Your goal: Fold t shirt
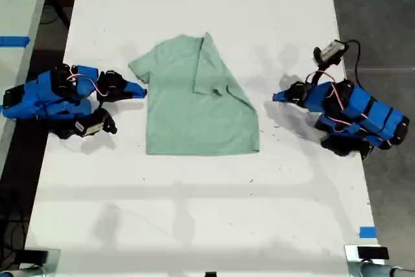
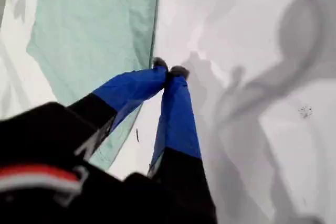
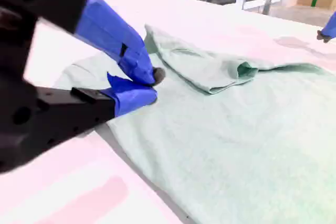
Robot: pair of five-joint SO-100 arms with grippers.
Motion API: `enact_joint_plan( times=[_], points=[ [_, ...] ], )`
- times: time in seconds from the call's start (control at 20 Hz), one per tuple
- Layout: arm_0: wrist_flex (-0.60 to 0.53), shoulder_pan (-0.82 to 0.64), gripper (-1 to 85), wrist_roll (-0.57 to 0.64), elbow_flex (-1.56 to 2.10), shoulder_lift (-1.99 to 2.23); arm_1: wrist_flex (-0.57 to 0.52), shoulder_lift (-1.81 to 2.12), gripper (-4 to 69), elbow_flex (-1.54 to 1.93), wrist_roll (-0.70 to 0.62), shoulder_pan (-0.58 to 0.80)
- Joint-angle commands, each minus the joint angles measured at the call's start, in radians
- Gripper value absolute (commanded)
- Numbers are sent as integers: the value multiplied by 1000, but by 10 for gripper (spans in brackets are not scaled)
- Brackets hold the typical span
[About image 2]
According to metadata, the pale green T-shirt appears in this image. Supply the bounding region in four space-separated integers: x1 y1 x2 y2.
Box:
26 0 161 171

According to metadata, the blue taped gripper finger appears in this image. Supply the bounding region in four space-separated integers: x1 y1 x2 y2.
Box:
67 57 169 137
148 65 219 224

